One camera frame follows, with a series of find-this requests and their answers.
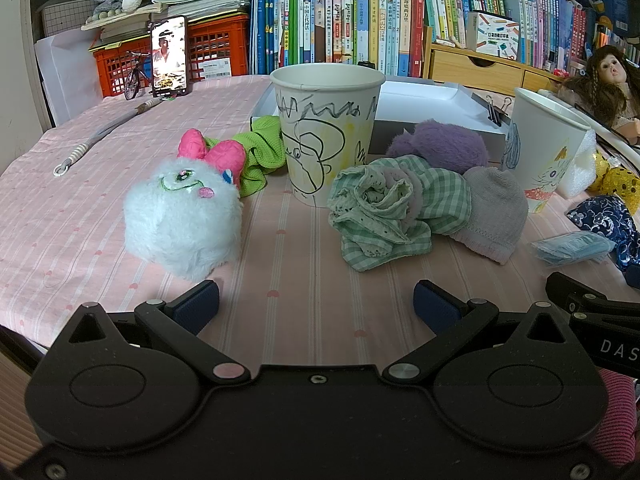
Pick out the black binder clip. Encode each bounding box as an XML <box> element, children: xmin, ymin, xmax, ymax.
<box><xmin>485</xmin><ymin>94</ymin><xmax>513</xmax><ymax>127</ymax></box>

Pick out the green scrunchie with pink bow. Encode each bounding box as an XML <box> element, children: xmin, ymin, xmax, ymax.
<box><xmin>177</xmin><ymin>116</ymin><xmax>285</xmax><ymax>197</ymax></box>

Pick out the white fluffy plush toy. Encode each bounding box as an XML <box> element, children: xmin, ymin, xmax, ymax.
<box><xmin>122</xmin><ymin>157</ymin><xmax>242</xmax><ymax>282</ymax></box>

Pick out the red plastic crate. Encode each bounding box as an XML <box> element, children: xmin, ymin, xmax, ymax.
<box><xmin>90</xmin><ymin>13</ymin><xmax>250</xmax><ymax>96</ymax></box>

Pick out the blue tissue packet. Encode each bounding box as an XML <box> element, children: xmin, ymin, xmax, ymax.
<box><xmin>529</xmin><ymin>231</ymin><xmax>615</xmax><ymax>266</ymax></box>

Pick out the white pvc pipe frame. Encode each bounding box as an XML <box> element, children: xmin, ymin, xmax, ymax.
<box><xmin>538</xmin><ymin>89</ymin><xmax>640</xmax><ymax>174</ymax></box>

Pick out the brown haired doll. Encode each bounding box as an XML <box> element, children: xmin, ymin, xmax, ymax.
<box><xmin>558</xmin><ymin>44</ymin><xmax>639</xmax><ymax>146</ymax></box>

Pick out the miniature bicycle model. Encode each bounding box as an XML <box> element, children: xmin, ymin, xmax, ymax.
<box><xmin>124</xmin><ymin>51</ymin><xmax>151</xmax><ymax>101</ymax></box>

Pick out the smartphone with lit screen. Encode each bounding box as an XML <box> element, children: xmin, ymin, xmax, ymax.
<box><xmin>151</xmin><ymin>16</ymin><xmax>189</xmax><ymax>96</ymax></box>

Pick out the row of upright books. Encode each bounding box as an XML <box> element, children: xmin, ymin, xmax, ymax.
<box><xmin>250</xmin><ymin>0</ymin><xmax>506</xmax><ymax>77</ymax></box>

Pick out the white foam wrap block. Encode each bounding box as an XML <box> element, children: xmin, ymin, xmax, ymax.
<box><xmin>556</xmin><ymin>129</ymin><xmax>597</xmax><ymax>200</ymax></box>

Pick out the purple fuzzy sock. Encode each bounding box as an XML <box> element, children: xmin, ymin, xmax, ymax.
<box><xmin>385</xmin><ymin>119</ymin><xmax>489</xmax><ymax>174</ymax></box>

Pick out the pink striped tablecloth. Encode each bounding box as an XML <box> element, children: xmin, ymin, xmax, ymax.
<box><xmin>0</xmin><ymin>75</ymin><xmax>640</xmax><ymax>380</ymax></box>

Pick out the gold sequin bow pouch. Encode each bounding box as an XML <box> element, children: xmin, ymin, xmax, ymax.
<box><xmin>587</xmin><ymin>152</ymin><xmax>639</xmax><ymax>210</ymax></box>

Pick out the cat drawing paper cup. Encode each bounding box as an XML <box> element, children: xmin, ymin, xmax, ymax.
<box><xmin>500</xmin><ymin>88</ymin><xmax>590</xmax><ymax>214</ymax></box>

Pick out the pale pink knit sock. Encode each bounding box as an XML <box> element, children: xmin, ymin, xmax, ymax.
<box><xmin>450</xmin><ymin>167</ymin><xmax>528</xmax><ymax>266</ymax></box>

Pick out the grey shallow tray box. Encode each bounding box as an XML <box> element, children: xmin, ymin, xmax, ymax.
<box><xmin>249</xmin><ymin>75</ymin><xmax>510</xmax><ymax>163</ymax></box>

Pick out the wooden drawer organizer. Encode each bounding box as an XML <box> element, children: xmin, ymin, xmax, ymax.
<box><xmin>422</xmin><ymin>26</ymin><xmax>562</xmax><ymax>96</ymax></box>

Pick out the blue floral fabric pouch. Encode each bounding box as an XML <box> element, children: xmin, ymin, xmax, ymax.
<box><xmin>566</xmin><ymin>195</ymin><xmax>639</xmax><ymax>289</ymax></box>

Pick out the white patterned box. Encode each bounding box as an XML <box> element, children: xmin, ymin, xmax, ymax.
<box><xmin>465</xmin><ymin>11</ymin><xmax>520</xmax><ymax>61</ymax></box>

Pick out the right row of books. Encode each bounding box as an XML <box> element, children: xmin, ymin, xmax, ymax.
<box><xmin>501</xmin><ymin>0</ymin><xmax>640</xmax><ymax>74</ymax></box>

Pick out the scribbled paper cup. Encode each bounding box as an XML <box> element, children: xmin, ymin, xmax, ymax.
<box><xmin>270</xmin><ymin>63</ymin><xmax>385</xmax><ymax>208</ymax></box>

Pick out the green checkered cloth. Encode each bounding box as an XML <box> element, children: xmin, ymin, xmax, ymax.
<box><xmin>328</xmin><ymin>155</ymin><xmax>472</xmax><ymax>272</ymax></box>

